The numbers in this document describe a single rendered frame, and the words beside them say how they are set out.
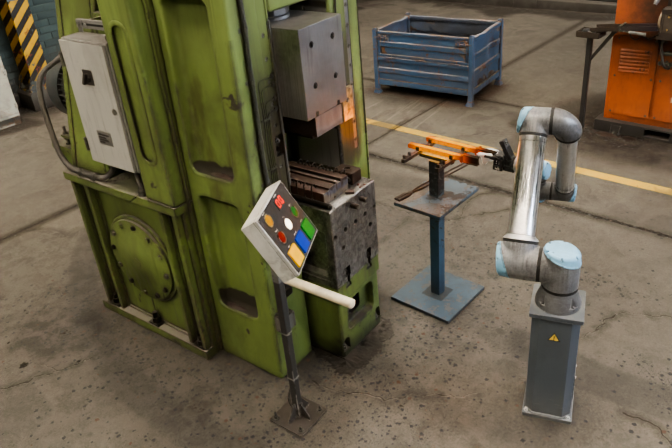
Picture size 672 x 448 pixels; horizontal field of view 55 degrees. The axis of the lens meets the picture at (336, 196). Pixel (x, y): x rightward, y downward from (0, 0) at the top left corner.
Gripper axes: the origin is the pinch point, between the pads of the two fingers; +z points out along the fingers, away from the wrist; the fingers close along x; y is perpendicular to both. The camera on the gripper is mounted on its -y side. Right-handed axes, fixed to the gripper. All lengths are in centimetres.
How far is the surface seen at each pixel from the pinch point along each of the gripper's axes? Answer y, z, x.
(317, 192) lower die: -3, 38, -86
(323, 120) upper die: -38, 35, -80
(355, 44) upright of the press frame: -58, 54, -32
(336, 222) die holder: 11, 28, -85
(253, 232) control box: -21, 13, -146
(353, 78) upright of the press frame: -42, 53, -37
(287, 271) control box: -3, 3, -140
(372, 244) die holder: 39, 31, -57
